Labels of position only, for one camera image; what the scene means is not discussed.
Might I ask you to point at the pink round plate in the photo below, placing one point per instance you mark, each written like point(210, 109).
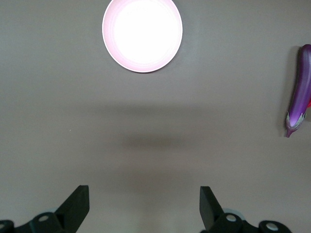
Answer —
point(142, 34)

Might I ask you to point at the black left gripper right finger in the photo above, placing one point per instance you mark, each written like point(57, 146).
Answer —
point(211, 211)

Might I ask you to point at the red chili pepper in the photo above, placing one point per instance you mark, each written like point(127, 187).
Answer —
point(309, 104)

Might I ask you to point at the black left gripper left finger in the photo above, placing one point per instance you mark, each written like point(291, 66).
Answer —
point(70, 208)

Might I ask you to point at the purple eggplant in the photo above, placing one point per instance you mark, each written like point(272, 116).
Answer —
point(301, 92)

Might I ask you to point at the brown table cover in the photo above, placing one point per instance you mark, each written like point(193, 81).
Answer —
point(73, 97)

